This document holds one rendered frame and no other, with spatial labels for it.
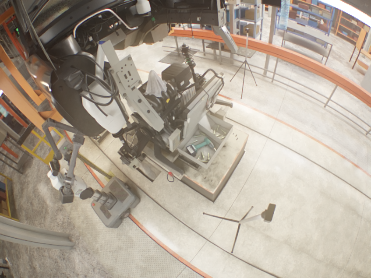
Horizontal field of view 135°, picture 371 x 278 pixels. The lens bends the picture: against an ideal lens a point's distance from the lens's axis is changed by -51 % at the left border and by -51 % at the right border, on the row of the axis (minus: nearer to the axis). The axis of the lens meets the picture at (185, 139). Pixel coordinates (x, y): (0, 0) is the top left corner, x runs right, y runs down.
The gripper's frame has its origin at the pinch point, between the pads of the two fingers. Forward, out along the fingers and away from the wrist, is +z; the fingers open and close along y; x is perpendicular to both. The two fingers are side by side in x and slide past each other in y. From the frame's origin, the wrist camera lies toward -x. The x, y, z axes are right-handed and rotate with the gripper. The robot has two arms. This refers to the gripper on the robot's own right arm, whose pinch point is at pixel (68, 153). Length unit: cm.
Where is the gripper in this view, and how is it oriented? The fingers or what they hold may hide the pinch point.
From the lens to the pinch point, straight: 190.5
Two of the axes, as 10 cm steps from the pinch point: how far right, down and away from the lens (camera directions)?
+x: 1.6, 5.4, 8.3
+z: -7.9, -4.4, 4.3
